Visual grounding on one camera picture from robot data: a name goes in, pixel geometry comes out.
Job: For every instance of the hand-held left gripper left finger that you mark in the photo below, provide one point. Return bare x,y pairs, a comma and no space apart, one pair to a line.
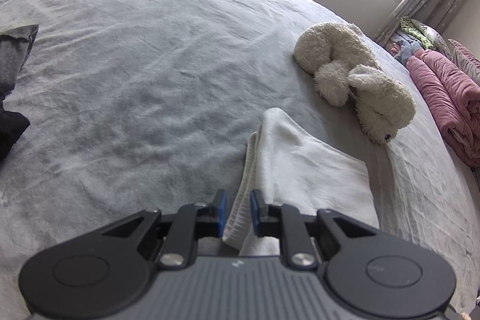
222,209

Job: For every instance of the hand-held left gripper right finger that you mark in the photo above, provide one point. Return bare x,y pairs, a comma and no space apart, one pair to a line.
255,209

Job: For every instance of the white pants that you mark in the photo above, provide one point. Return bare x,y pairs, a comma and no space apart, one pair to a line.
300,170

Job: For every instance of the pale blue clothes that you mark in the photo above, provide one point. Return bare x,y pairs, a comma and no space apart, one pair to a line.
407,48

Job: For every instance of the white plush dog toy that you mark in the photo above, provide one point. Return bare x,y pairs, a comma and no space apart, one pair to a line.
356,80

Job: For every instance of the pink folded quilt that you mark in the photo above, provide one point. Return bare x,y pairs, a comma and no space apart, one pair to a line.
450,98

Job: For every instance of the black cloth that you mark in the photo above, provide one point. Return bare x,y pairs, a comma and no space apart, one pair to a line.
11,130

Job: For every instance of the green and grey pillows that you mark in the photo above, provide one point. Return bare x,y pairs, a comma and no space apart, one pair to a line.
416,31

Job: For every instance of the grey cloth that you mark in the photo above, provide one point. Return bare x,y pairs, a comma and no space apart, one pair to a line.
15,57

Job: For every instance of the grey and pink pillow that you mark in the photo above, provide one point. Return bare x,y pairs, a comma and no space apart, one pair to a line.
465,55

